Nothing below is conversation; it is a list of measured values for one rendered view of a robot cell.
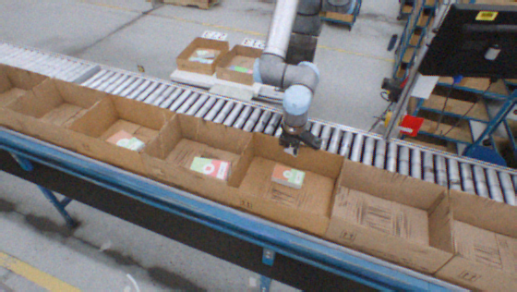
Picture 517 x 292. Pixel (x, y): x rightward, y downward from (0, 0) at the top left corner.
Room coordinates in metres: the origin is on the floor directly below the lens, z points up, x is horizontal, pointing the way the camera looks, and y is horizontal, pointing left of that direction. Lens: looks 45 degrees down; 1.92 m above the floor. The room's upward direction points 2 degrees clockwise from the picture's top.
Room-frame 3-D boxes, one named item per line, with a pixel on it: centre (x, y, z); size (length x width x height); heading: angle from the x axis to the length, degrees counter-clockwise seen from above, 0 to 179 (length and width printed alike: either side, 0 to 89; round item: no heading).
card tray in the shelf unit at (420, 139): (1.81, -1.33, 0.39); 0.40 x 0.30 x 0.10; 161
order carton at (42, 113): (1.15, 0.98, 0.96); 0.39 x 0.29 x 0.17; 71
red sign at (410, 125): (1.31, -0.84, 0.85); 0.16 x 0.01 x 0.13; 71
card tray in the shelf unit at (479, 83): (1.80, -1.33, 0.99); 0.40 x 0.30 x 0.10; 157
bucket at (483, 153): (1.62, -1.80, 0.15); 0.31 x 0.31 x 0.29
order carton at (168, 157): (0.89, 0.24, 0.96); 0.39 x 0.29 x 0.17; 71
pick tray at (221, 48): (2.12, 0.43, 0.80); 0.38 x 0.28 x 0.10; 166
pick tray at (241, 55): (2.01, 0.12, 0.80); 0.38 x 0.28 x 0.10; 162
